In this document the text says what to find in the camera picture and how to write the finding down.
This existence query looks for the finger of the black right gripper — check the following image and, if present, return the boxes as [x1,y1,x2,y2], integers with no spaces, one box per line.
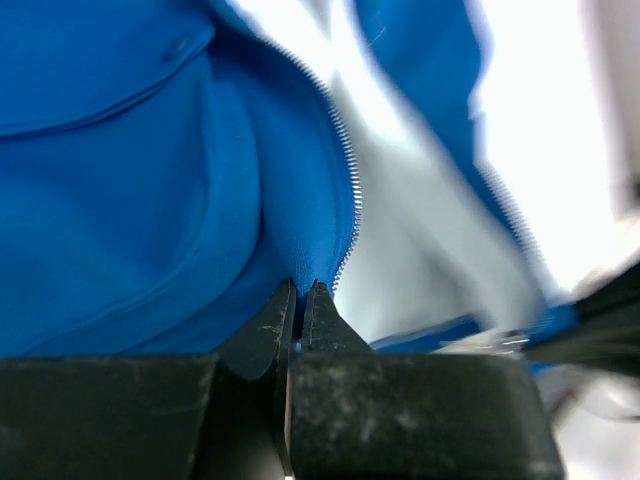
[527,264,639,375]

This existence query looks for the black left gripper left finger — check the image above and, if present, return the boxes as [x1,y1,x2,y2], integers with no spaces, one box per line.
[219,279,297,380]

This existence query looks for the blue zip-up jacket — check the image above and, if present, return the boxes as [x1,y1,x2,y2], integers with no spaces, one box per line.
[1,1,576,357]

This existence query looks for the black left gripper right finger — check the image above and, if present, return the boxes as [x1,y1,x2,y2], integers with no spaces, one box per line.
[297,281,373,356]

